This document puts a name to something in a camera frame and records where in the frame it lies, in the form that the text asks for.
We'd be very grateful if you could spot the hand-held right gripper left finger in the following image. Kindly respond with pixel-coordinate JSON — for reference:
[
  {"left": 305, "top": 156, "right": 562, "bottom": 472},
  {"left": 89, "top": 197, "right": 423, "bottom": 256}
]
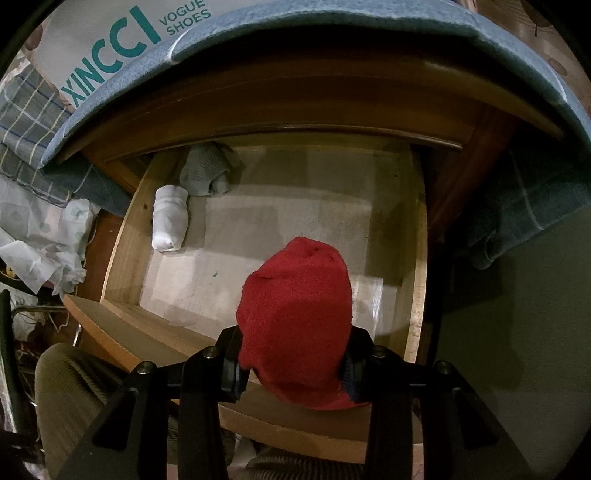
[{"left": 55, "top": 325, "right": 250, "bottom": 480}]

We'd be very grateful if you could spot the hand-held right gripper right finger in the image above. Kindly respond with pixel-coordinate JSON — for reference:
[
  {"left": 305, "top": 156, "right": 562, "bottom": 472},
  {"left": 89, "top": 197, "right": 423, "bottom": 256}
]
[{"left": 339, "top": 325, "right": 527, "bottom": 480}]

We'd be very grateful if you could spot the red underwear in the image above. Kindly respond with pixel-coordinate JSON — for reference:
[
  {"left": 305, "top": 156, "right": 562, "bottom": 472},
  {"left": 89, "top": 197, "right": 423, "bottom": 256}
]
[{"left": 235, "top": 236, "right": 370, "bottom": 411}]

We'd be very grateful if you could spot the wooden drawer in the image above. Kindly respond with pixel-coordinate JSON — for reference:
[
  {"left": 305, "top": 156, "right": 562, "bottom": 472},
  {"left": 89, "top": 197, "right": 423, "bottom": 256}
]
[{"left": 62, "top": 138, "right": 430, "bottom": 464}]

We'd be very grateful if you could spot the white sock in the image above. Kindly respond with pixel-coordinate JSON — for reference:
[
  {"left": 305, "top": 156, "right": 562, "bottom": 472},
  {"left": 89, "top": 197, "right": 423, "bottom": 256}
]
[{"left": 151, "top": 185, "right": 190, "bottom": 253}]

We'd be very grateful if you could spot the grey sock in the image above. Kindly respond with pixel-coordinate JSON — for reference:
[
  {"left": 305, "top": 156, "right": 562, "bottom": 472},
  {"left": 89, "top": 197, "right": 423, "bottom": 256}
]
[{"left": 179, "top": 143, "right": 244, "bottom": 198}]

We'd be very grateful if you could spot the white drawer liner paper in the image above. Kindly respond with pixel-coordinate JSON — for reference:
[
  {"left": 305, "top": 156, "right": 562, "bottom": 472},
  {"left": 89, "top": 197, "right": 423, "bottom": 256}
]
[{"left": 139, "top": 148, "right": 402, "bottom": 335}]

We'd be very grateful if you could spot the person's right leg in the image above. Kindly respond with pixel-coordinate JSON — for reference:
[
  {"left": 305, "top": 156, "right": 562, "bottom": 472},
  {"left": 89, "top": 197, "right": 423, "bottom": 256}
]
[{"left": 235, "top": 450, "right": 333, "bottom": 480}]

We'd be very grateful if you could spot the person's leg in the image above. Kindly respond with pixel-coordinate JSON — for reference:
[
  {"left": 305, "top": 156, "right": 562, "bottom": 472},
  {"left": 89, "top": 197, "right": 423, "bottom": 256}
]
[
  {"left": 34, "top": 344, "right": 134, "bottom": 480},
  {"left": 235, "top": 450, "right": 333, "bottom": 480}
]

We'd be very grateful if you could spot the person's left leg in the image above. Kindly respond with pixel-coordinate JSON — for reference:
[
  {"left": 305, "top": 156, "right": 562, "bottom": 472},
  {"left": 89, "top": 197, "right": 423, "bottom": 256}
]
[{"left": 34, "top": 344, "right": 134, "bottom": 480}]

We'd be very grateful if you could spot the pale round stool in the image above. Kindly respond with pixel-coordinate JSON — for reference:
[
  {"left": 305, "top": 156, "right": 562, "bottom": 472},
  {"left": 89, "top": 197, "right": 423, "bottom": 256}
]
[{"left": 434, "top": 222, "right": 591, "bottom": 480}]

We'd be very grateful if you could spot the white floral cloth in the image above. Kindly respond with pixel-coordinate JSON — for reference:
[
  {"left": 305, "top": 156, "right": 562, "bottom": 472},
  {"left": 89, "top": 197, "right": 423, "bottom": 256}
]
[{"left": 0, "top": 175, "right": 100, "bottom": 296}]

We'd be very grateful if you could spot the wooden nightstand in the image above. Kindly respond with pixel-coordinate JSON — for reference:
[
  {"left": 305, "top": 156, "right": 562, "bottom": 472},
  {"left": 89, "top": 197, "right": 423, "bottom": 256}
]
[{"left": 60, "top": 60, "right": 564, "bottom": 241}]

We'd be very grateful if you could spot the grey plaid blanket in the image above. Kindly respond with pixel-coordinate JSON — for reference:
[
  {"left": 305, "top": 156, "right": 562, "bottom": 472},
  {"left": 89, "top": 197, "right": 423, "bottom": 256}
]
[{"left": 0, "top": 60, "right": 77, "bottom": 204}]

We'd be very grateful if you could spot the blue checked cloth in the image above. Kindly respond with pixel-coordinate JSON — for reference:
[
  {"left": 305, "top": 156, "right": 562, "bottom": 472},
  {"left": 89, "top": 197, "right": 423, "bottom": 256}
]
[{"left": 41, "top": 0, "right": 591, "bottom": 273}]

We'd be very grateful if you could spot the white shoe box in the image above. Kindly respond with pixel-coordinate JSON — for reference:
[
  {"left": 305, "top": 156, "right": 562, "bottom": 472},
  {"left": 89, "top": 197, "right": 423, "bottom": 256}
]
[{"left": 34, "top": 0, "right": 259, "bottom": 114}]

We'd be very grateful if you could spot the metal wire rack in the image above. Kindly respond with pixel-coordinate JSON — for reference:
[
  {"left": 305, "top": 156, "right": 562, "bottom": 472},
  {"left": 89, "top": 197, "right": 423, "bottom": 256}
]
[{"left": 0, "top": 288, "right": 84, "bottom": 444}]

